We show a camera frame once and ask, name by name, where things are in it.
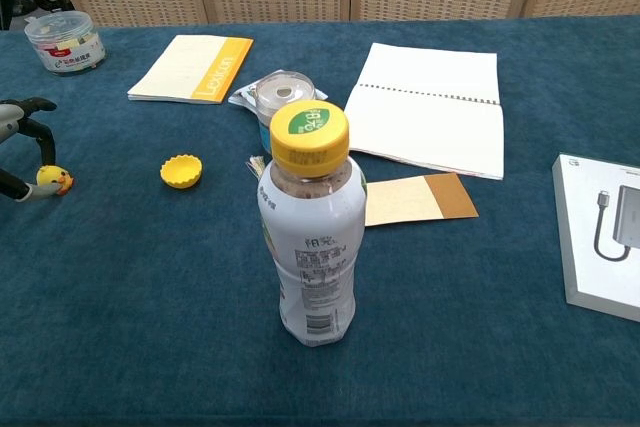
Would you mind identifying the yellow rubber duck toy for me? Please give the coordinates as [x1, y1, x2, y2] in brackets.
[36, 164, 76, 197]

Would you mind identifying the open white spiral notebook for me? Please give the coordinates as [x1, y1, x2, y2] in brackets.
[342, 42, 505, 182]

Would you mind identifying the teal velvet tablecloth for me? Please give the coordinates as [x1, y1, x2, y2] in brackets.
[0, 15, 640, 427]

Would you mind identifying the clear plastic jar of clips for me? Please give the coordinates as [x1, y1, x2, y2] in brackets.
[23, 10, 107, 77]

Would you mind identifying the white-label bottle with yellow cap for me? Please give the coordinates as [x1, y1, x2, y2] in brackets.
[256, 99, 369, 348]

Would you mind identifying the left silver and black robot hand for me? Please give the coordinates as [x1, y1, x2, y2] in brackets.
[0, 97, 66, 204]

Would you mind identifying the yellow silicone cupcake mould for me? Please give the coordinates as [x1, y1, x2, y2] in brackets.
[159, 154, 205, 191]

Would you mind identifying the cream and yellow Lexicon notebook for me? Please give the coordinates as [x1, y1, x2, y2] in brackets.
[126, 34, 255, 106]

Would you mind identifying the tan and brown paper card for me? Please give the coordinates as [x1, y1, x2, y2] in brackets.
[364, 172, 480, 227]

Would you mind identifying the white USB hub box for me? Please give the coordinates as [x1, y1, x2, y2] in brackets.
[551, 153, 640, 323]

